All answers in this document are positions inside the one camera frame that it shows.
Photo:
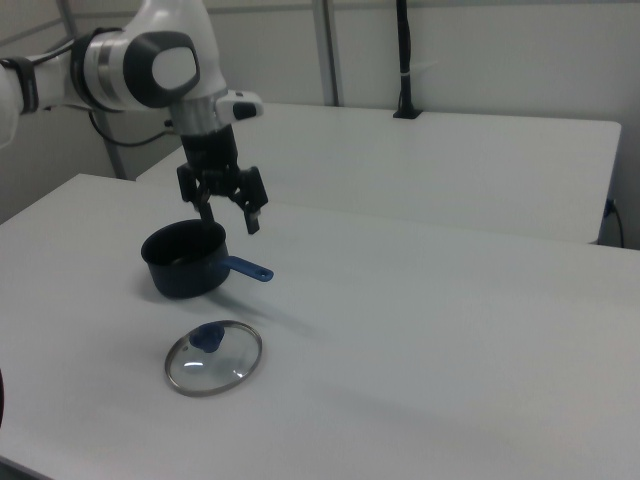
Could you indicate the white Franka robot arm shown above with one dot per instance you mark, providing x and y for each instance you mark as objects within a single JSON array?
[{"x": 170, "y": 65}]

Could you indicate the white side table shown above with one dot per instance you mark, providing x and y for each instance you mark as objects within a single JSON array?
[{"x": 425, "y": 165}]

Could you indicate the dark round object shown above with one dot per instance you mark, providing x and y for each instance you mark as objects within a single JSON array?
[{"x": 2, "y": 395}]

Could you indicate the glass lid with blue knob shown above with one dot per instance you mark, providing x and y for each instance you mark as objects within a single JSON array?
[{"x": 215, "y": 367}]

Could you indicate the black pole base clamp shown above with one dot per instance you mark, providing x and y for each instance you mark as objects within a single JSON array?
[{"x": 408, "y": 113}]

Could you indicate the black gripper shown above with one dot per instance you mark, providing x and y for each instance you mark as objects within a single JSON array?
[{"x": 210, "y": 150}]

